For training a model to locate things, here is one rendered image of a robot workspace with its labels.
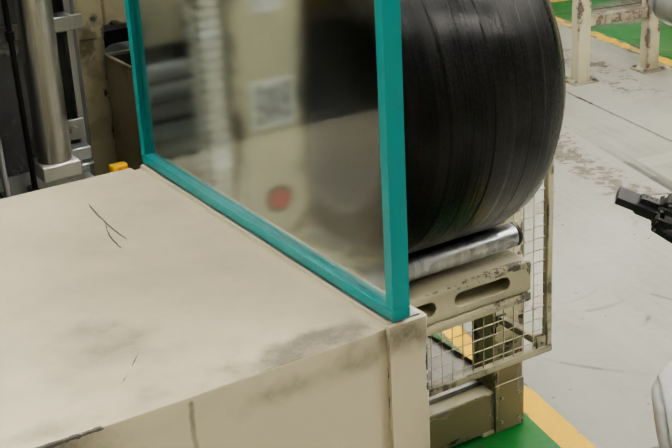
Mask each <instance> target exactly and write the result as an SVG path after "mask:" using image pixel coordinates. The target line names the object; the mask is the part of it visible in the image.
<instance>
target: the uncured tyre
mask: <svg viewBox="0 0 672 448"><path fill-rule="evenodd" d="M400 6H401V38H402V70H403V102H404V135H405V167H406V199H407V231H408V254H410V253H413V252H416V251H420V250H423V249H426V248H429V247H432V246H436V245H439V244H442V243H445V242H448V241H452V240H455V239H458V238H461V237H464V236H467V235H471V234H474V233H477V232H480V231H483V230H487V229H490V228H493V227H495V226H497V225H499V224H501V223H503V222H504V221H506V220H507V219H508V218H510V217H511V216H512V215H514V214H515V213H517V212H518V211H519V210H521V209H522V208H523V207H524V206H525V205H526V204H527V203H528V202H529V201H530V200H531V199H532V198H533V197H534V195H535V194H536V193H537V191H538V190H539V188H540V187H541V185H542V183H543V181H544V180H545V178H546V176H547V173H548V171H549V169H550V166H551V164H552V161H553V158H554V155H555V151H556V147H557V143H558V139H559V136H560V132H561V127H562V122H563V117H564V109H565V97H566V74H565V62H564V53H563V47H562V41H561V36H560V32H559V28H558V24H557V20H556V17H555V14H554V11H553V8H552V5H551V2H550V0H400Z"/></svg>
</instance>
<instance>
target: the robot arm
mask: <svg viewBox="0 0 672 448"><path fill-rule="evenodd" d="M648 4H649V7H650V9H651V10H652V11H653V13H654V15H655V16H656V17H657V18H658V19H659V20H661V21H662V22H664V23H665V24H667V25H672V0H648ZM614 203H615V204H616V205H619V206H621V207H624V208H627V209H629V210H632V211H633V213H635V214H636V215H639V216H641V217H644V218H646V219H649V220H650V221H651V231H652V232H654V233H655V234H657V235H659V236H660V237H662V238H664V239H665V240H667V241H668V242H670V243H672V193H669V194H668V197H666V198H665V196H661V197H660V199H658V198H655V197H653V196H650V195H647V194H643V193H642V195H641V194H639V193H636V192H634V191H631V190H629V189H626V188H624V187H621V186H620V187H619V189H618V191H617V193H616V197H615V202H614ZM651 397H652V407H653V415H654V422H655V429H656V436H657V442H658V447H659V448H672V361H669V362H668V363H667V364H666V365H665V366H664V367H663V368H662V369H661V371H660V372H659V373H658V375H657V379H656V380H655V382H654V383H653V385H652V388H651Z"/></svg>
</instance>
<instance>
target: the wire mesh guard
mask: <svg viewBox="0 0 672 448"><path fill-rule="evenodd" d="M540 190H544V200H543V201H539V202H536V203H535V195H534V202H533V204H530V205H526V206H525V207H528V206H531V205H533V216H530V217H527V218H525V207H524V208H523V219H520V220H517V221H514V215H513V222H518V221H521V220H523V231H522V232H523V243H521V244H523V254H522V255H520V256H523V257H524V255H527V254H530V253H533V263H531V265H532V264H533V274H532V275H531V276H533V286H531V287H530V288H532V287H533V297H532V298H531V299H533V309H530V310H527V311H524V303H523V312H522V313H519V314H516V315H514V306H513V316H511V317H513V327H511V328H509V329H506V330H504V320H506V319H509V318H511V317H508V318H505V319H504V310H503V319H502V320H499V321H497V322H494V313H493V323H491V324H488V325H485V326H484V317H483V327H480V328H477V329H474V320H473V321H472V331H469V332H466V333H463V324H462V334H460V335H458V336H455V337H453V328H452V338H449V339H447V340H444V341H442V332H441V342H438V343H435V344H433V345H432V336H430V346H428V347H430V348H431V357H429V358H428V359H430V358H431V369H429V370H428V371H430V370H431V380H430V381H428V383H429V382H431V386H429V397H431V396H433V395H436V394H439V393H441V392H444V391H446V390H449V389H452V388H454V387H457V386H459V385H462V384H465V383H467V382H470V381H472V380H475V379H478V378H480V377H483V376H485V375H488V374H491V373H493V372H496V371H498V370H501V369H504V368H506V367H509V366H511V365H514V364H517V363H519V362H522V361H524V360H527V359H530V358H532V357H535V356H538V355H540V354H543V353H545V352H548V351H551V350H552V344H551V335H552V269H553V202H554V158H553V161H552V164H551V166H550V169H549V171H548V173H547V176H546V178H545V180H544V188H543V189H539V190H538V191H540ZM541 202H544V212H543V213H539V214H536V215H535V204H537V203H541ZM541 214H544V224H542V225H539V226H536V227H535V216H537V215H541ZM531 217H533V228H530V229H526V230H525V219H528V218H531ZM543 225H544V227H543V236H541V237H538V238H535V239H534V230H535V228H537V227H540V226H543ZM531 229H533V239H532V240H529V241H526V242H524V233H525V231H528V230H531ZM539 238H543V248H541V249H538V250H535V251H534V240H536V239H539ZM530 241H533V251H532V252H528V253H525V254H524V243H527V242H530ZM521 244H520V245H521ZM542 249H543V259H542V260H539V261H536V262H534V252H536V251H539V250H542ZM540 261H543V271H541V272H538V273H535V274H534V263H537V262H540ZM542 272H543V282H542V283H539V284H536V285H534V275H536V274H539V273H542ZM540 284H543V294H540V295H538V296H541V295H543V305H541V306H538V307H536V308H539V307H542V306H543V310H542V317H539V318H536V319H534V309H536V308H534V298H536V297H538V296H535V297H534V287H535V286H537V285H540ZM531 310H533V316H532V320H531V321H528V322H525V323H524V313H525V312H528V311H531ZM520 314H523V323H522V324H520V325H517V326H514V316H517V315H520ZM540 318H542V328H539V329H536V330H534V320H537V319H540ZM500 321H503V331H501V332H503V342H501V343H499V344H496V345H494V335H496V334H499V333H501V332H498V333H495V334H494V324H495V323H498V322H500ZM529 322H532V331H531V332H528V333H526V334H524V324H526V323H529ZM492 324H493V334H492V335H490V336H487V337H484V327H486V326H489V325H492ZM521 325H523V335H520V336H518V337H521V336H523V346H521V347H518V348H515V349H514V339H516V338H518V337H515V338H514V328H515V327H518V326H521ZM481 328H483V338H481V339H479V340H476V341H474V331H475V330H478V329H481ZM512 328H513V338H512V339H510V340H513V350H510V351H507V352H505V353H504V343H505V342H508V341H510V340H507V341H504V331H507V330H510V329H512ZM540 329H542V336H544V335H546V346H543V347H541V348H538V349H536V346H534V347H533V343H535V342H536V341H534V342H533V339H534V332H535V331H537V330H540ZM470 332H473V342H470V343H468V344H465V345H464V340H463V335H464V334H467V333H470ZM529 333H532V342H531V343H529V344H532V348H529V349H526V350H524V346H527V345H529V344H526V345H524V335H527V334H529ZM459 336H462V346H459V347H457V348H454V349H453V338H456V337H459ZM491 336H493V346H491V347H488V348H485V349H484V339H485V338H488V337H491ZM450 339H452V349H451V350H449V351H446V352H443V346H442V342H445V341H448V340H450ZM482 339H483V350H480V351H477V352H474V342H477V341H480V340H482ZM439 343H441V353H440V354H438V355H435V356H432V346H434V345H437V344H439ZM471 343H473V353H472V354H469V355H466V356H464V346H466V345H469V344H471ZM502 343H503V353H502V354H499V355H497V356H494V346H497V345H500V344H502ZM460 347H462V357H461V358H458V359H456V360H453V350H455V349H458V348H460ZM492 347H493V357H491V358H489V359H486V360H484V350H486V349H489V348H492ZM522 347H523V351H521V352H518V353H516V354H514V350H516V349H519V348H522ZM450 351H452V361H450V362H447V363H445V364H443V354H444V353H447V352H450ZM481 351H483V361H481V362H478V363H475V364H474V354H475V353H478V352H481ZM511 351H513V355H510V356H508V357H505V358H504V354H506V353H508V352H511ZM439 355H441V360H442V365H439V366H437V367H434V368H432V358H433V357H436V356H439ZM470 355H473V365H470V366H467V367H465V368H464V358H465V357H467V356H470ZM500 355H503V358H502V359H500V360H497V361H495V362H494V358H495V357H498V356H500ZM492 358H493V362H492V363H489V364H487V365H484V361H487V360H490V359H492ZM459 359H463V368H462V369H460V370H463V374H460V375H458V376H455V377H454V373H455V372H458V371H460V370H457V371H454V369H453V362H454V361H457V360H459ZM451 362H452V373H449V374H446V375H444V376H443V365H446V364H448V363H451ZM482 362H483V366H481V367H479V368H476V369H474V365H476V364H479V363H482ZM440 366H442V376H441V377H438V378H436V379H433V377H432V369H435V368H438V367H440ZM471 366H473V370H471V371H468V372H465V373H464V369H466V368H468V367H471ZM450 374H452V378H450V379H447V380H444V381H443V377H445V376H447V375H450ZM439 378H442V382H439V383H436V384H434V385H433V381H434V380H437V379H439Z"/></svg>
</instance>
